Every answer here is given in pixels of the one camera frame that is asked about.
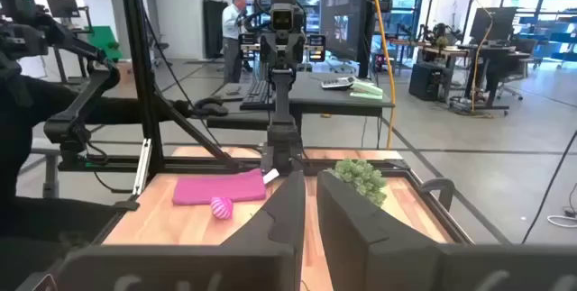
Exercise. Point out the mint green stapler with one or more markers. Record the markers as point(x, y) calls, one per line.
point(366, 89)

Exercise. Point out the black computer keyboard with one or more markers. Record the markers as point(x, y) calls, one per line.
point(256, 95)

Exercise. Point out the green board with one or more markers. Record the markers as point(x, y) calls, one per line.
point(104, 41)

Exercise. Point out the black computer mouse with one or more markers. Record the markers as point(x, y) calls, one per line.
point(211, 107)

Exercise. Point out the black aluminium table frame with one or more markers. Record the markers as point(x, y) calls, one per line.
point(140, 79)

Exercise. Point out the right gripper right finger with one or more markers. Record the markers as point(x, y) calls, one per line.
point(360, 246)

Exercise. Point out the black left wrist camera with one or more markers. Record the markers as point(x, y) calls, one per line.
point(282, 17)

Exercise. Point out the dark background monitor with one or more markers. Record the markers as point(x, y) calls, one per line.
point(493, 23)

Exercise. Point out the pink white striped ball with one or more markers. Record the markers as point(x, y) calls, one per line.
point(222, 208)

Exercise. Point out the green artificial plant ball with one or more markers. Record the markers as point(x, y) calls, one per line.
point(360, 178)

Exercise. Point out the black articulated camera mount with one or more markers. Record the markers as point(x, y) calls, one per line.
point(67, 124)

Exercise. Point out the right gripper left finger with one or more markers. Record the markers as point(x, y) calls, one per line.
point(284, 219)

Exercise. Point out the black office desk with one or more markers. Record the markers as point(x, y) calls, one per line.
point(315, 97)

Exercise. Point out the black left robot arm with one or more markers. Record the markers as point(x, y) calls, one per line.
point(281, 115)

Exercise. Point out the grey desk calculator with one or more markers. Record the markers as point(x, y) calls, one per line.
point(338, 83)

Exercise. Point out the magenta cloth pouch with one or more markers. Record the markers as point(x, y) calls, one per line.
point(216, 187)

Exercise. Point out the small background monitor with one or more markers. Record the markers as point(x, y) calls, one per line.
point(63, 7)

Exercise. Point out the large black monitor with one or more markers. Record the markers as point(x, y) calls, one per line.
point(342, 11)

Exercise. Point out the black computer tower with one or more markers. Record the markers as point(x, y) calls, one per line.
point(426, 81)

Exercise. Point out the white pouch tag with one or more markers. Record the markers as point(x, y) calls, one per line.
point(271, 176)

